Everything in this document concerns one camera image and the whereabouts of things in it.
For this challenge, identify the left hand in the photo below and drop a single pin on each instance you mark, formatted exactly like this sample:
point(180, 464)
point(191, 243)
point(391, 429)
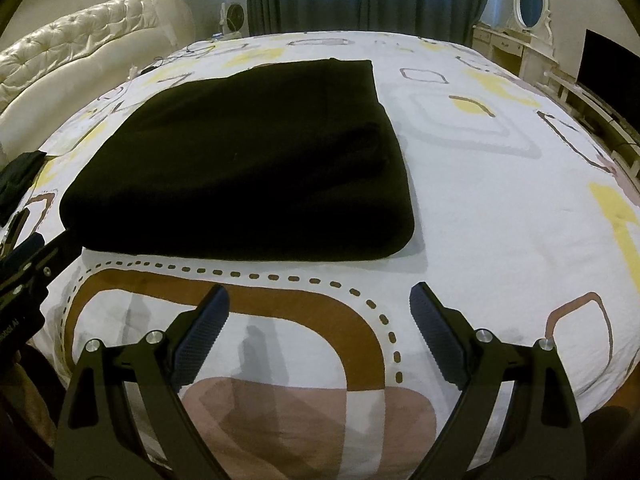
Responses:
point(24, 396)

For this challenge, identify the folded black garment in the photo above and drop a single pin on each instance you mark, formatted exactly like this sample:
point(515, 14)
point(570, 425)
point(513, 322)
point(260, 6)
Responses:
point(16, 179)

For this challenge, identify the white tv console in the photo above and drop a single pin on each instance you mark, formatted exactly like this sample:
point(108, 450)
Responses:
point(616, 136)

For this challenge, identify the patterned bed sheet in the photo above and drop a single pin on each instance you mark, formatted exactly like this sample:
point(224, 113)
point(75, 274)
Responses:
point(490, 347)

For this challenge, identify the black television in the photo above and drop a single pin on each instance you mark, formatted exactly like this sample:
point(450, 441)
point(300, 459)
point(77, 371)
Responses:
point(610, 72)

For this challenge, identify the white vanity dresser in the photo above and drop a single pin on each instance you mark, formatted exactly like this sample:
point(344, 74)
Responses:
point(515, 55)

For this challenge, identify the oval white-framed mirror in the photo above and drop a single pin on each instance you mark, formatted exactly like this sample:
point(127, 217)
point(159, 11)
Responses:
point(530, 21)

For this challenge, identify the black pants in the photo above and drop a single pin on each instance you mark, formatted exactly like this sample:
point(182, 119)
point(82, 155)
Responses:
point(283, 162)

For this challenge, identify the small desk fan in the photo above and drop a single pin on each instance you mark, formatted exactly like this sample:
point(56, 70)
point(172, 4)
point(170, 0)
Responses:
point(231, 19)

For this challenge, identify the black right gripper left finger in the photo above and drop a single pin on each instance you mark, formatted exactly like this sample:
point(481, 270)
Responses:
point(97, 436)

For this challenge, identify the cream tufted headboard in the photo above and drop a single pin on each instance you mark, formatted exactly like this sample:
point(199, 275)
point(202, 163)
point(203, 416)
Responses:
point(75, 55)

